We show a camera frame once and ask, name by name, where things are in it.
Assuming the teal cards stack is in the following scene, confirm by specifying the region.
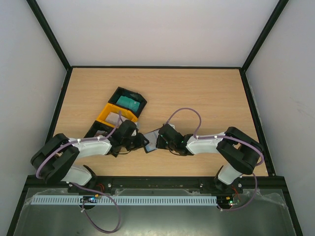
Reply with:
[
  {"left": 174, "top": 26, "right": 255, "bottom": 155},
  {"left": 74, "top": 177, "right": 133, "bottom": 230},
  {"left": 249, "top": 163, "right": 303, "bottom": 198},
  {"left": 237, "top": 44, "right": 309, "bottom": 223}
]
[{"left": 116, "top": 96, "right": 140, "bottom": 112}]

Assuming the black bin with teal cards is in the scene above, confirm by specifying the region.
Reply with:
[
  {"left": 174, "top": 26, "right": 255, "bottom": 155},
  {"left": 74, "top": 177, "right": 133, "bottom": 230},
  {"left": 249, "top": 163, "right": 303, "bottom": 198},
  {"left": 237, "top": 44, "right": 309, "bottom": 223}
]
[{"left": 108, "top": 87, "right": 147, "bottom": 118}]

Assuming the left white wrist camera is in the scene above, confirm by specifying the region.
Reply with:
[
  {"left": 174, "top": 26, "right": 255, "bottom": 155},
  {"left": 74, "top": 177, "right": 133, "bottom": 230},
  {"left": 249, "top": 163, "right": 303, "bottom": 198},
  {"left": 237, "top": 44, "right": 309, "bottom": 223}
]
[{"left": 131, "top": 122, "right": 139, "bottom": 137}]

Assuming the light blue slotted cable duct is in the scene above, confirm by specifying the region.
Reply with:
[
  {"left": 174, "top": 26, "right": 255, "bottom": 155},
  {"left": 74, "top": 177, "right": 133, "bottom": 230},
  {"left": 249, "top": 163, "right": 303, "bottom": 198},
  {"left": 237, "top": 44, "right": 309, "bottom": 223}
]
[{"left": 31, "top": 195, "right": 217, "bottom": 206}]

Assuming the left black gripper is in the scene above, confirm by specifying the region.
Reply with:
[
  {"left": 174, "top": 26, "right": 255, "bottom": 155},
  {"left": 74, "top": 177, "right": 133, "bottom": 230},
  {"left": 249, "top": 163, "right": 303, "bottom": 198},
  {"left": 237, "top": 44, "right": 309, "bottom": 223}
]
[{"left": 122, "top": 133, "right": 150, "bottom": 151}]

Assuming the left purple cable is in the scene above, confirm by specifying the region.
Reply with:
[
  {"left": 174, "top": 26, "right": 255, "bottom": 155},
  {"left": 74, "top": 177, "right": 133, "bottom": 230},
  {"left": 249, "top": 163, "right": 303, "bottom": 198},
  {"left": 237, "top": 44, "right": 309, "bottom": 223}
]
[{"left": 35, "top": 110, "right": 124, "bottom": 179}]

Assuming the yellow bin with white cards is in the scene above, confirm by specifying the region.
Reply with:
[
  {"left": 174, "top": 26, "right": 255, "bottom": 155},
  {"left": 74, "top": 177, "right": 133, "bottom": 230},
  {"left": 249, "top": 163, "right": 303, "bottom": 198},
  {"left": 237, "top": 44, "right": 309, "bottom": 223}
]
[{"left": 96, "top": 103, "right": 138, "bottom": 127}]

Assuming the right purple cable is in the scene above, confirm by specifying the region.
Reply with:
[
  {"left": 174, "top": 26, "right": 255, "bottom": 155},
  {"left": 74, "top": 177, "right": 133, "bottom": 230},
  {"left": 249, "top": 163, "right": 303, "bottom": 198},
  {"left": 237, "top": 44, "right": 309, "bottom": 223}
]
[{"left": 164, "top": 108, "right": 264, "bottom": 212}]

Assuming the black card holder wallet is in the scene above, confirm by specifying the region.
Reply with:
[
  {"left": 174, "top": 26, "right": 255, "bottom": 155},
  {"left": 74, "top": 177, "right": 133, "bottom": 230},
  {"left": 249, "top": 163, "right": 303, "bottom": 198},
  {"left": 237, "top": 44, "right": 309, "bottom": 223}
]
[{"left": 144, "top": 129, "right": 159, "bottom": 153}]

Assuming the black cage frame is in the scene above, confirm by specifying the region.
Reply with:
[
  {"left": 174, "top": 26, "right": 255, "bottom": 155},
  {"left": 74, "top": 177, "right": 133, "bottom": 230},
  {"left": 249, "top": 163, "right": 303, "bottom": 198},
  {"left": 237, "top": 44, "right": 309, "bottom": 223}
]
[{"left": 6, "top": 0, "right": 303, "bottom": 236}]

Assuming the white cards stack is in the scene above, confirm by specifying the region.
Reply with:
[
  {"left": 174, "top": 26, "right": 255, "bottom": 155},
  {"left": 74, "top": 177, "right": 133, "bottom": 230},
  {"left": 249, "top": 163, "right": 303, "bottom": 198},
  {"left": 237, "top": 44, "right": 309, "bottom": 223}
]
[{"left": 105, "top": 112, "right": 124, "bottom": 125}]

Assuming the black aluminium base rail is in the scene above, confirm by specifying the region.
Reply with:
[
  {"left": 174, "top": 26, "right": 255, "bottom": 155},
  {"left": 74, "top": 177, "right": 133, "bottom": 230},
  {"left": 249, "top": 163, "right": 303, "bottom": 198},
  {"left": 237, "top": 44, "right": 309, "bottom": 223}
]
[{"left": 23, "top": 176, "right": 288, "bottom": 195}]

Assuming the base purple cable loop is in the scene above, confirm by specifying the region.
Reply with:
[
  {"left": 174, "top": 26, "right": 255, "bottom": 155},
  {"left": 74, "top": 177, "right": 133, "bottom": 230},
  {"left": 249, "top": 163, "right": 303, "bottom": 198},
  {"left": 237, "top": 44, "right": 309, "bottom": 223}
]
[{"left": 80, "top": 190, "right": 123, "bottom": 234}]

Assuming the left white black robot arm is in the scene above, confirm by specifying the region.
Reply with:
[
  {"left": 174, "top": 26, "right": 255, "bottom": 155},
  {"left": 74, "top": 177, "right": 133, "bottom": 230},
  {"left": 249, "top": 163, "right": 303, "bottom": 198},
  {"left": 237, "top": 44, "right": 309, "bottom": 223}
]
[{"left": 31, "top": 120, "right": 149, "bottom": 186}]

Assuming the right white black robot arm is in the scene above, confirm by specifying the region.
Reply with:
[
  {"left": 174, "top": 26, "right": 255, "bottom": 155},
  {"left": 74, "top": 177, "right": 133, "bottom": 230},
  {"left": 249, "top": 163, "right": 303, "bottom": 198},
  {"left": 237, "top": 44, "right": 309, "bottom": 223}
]
[{"left": 157, "top": 124, "right": 264, "bottom": 193}]

